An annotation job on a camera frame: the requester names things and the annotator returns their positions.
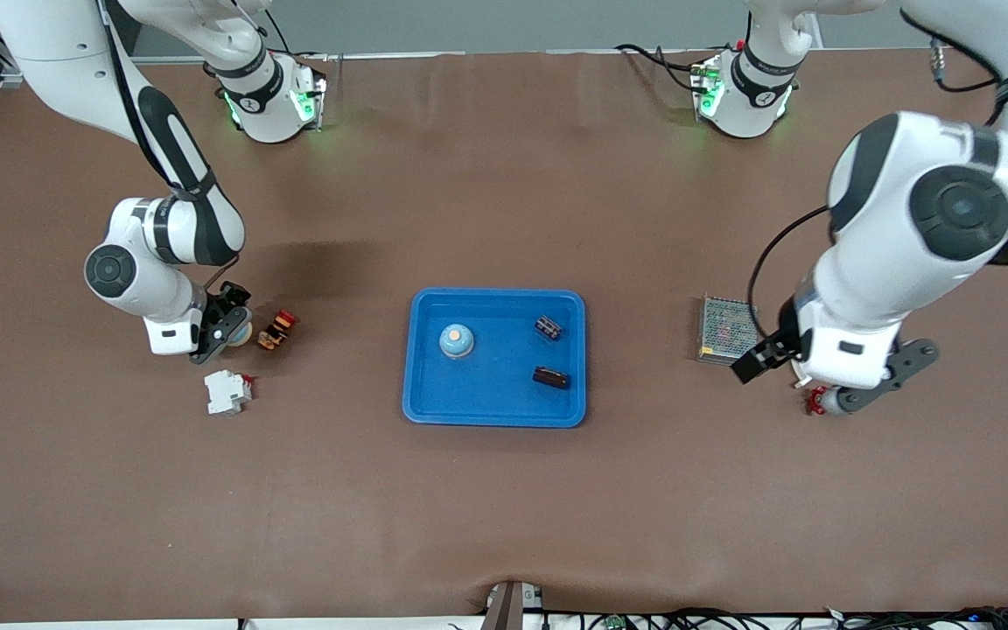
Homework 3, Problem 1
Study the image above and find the black cable bundle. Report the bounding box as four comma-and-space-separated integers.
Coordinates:
544, 605, 1008, 630

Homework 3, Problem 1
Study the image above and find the metal mesh power supply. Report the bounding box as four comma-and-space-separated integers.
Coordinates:
697, 295, 760, 368

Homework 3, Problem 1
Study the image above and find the white circuit breaker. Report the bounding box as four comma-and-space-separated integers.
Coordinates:
204, 369, 256, 417

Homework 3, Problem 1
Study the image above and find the black left arm base cable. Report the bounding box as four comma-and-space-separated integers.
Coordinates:
614, 42, 708, 94

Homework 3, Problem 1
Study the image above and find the red orange selector switch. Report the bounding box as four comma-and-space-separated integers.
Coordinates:
257, 309, 298, 352

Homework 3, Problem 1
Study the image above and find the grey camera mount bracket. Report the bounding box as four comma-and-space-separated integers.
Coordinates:
479, 579, 545, 630

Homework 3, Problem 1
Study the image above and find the blue plastic tray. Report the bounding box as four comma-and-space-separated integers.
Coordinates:
402, 288, 587, 429

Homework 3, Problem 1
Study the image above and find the brown table cover mat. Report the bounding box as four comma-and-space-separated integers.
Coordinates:
0, 48, 1008, 624

